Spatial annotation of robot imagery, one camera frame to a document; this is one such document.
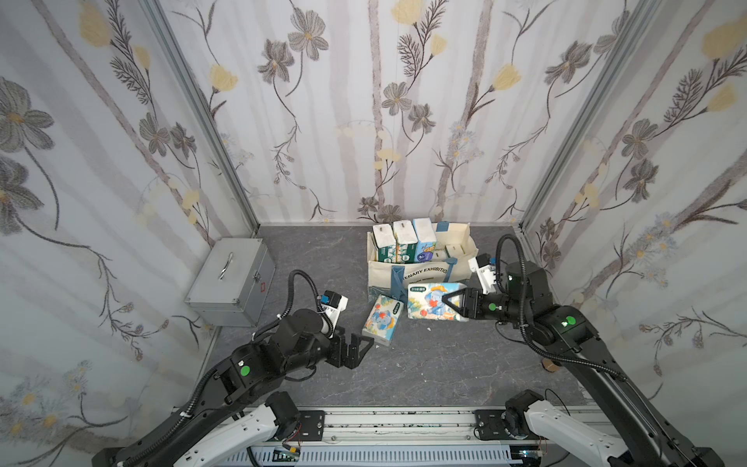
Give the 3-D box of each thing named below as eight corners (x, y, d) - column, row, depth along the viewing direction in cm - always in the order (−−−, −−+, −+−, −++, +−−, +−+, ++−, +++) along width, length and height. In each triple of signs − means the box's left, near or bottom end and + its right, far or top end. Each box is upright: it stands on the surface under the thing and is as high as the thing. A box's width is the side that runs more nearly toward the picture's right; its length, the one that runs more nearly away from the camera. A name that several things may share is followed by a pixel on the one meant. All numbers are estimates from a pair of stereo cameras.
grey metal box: (208, 329, 94) (178, 303, 80) (233, 267, 110) (212, 236, 96) (260, 329, 94) (239, 303, 80) (277, 267, 110) (263, 236, 96)
